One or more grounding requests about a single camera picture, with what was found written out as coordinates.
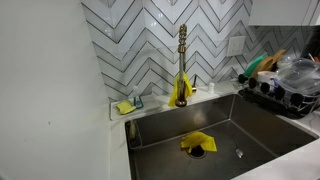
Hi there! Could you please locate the gold spring kitchen faucet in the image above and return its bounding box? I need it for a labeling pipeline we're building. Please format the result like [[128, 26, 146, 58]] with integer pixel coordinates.
[[175, 24, 187, 107]]

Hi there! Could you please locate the clear plastic container lid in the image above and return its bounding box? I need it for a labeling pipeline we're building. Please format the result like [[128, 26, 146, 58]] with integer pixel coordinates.
[[275, 58, 320, 95]]

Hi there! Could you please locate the clear soap bottle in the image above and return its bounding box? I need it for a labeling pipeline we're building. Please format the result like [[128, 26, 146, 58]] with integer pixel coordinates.
[[133, 86, 143, 109]]

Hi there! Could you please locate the yellow cloth on faucet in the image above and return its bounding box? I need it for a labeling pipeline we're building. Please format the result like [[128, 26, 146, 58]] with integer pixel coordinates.
[[168, 72, 193, 107]]

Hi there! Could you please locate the yellow sponge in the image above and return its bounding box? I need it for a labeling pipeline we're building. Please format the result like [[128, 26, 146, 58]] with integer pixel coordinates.
[[116, 100, 136, 115]]

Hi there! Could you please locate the yellow cloth in sink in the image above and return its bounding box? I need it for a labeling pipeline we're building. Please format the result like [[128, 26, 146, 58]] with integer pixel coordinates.
[[180, 132, 217, 152]]

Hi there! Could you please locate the sink drain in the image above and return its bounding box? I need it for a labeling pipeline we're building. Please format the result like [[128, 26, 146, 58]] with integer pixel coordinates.
[[186, 145, 207, 159]]

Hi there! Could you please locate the stainless steel sink basin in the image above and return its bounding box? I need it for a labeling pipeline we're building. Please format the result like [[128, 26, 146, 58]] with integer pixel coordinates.
[[125, 94, 319, 180]]

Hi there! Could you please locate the wooden cutting board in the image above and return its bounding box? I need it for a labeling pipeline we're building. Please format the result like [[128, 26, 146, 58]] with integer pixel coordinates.
[[251, 49, 286, 78]]

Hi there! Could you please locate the white upper cabinet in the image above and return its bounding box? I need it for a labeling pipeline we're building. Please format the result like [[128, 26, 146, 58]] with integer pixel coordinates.
[[249, 0, 320, 26]]

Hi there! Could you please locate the black dish drying rack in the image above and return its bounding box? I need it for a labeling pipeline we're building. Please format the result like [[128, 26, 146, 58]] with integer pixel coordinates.
[[238, 74, 320, 119]]

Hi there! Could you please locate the gold faucet side handle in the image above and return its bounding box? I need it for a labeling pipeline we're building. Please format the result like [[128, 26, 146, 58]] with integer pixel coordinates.
[[192, 74, 197, 92]]

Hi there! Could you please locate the white wall outlet plate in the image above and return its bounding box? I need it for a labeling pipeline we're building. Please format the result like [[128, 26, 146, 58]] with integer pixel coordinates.
[[227, 36, 245, 57]]

